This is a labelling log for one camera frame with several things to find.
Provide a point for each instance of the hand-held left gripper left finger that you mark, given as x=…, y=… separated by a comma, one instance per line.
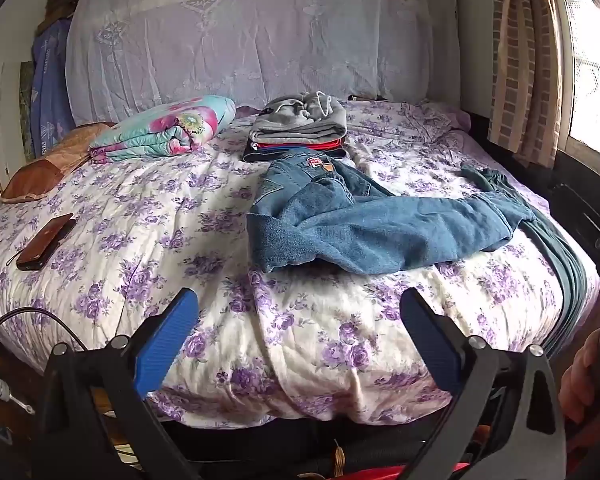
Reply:
x=166, y=342

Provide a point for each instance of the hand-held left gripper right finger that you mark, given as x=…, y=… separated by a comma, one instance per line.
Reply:
x=430, y=342

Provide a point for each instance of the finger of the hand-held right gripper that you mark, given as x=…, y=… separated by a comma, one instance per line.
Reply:
x=592, y=240

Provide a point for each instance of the blue denim pants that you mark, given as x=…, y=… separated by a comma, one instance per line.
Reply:
x=360, y=225

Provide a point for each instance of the dark green pants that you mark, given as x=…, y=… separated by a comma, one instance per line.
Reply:
x=555, y=260

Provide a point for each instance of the person's right hand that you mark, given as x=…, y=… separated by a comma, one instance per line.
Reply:
x=577, y=380

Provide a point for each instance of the red cloth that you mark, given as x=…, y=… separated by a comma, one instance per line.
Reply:
x=430, y=472

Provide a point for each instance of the purple floral bed sheet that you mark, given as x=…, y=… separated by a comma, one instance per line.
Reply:
x=180, y=210

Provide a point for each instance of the phone in brown case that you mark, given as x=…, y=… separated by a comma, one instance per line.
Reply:
x=45, y=242

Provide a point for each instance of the bright window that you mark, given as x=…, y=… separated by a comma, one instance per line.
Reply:
x=595, y=70

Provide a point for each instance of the beige checked curtain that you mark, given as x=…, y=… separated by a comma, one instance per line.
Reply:
x=525, y=60

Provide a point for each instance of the folded dark garment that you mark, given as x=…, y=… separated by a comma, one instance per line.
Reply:
x=260, y=156

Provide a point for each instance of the folded floral quilt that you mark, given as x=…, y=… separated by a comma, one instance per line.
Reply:
x=165, y=127

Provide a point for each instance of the orange brown pillow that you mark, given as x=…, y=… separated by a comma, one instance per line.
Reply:
x=50, y=160

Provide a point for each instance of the folded red garment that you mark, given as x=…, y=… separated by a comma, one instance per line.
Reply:
x=300, y=147

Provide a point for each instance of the folded grey garment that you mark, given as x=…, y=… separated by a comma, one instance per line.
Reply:
x=300, y=120

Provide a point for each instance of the green patterned panel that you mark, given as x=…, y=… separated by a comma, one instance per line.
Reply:
x=26, y=110

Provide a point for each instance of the blue patterned blanket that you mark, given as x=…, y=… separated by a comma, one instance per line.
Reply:
x=50, y=90

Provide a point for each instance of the white lace cloth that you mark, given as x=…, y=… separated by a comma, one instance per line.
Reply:
x=260, y=35

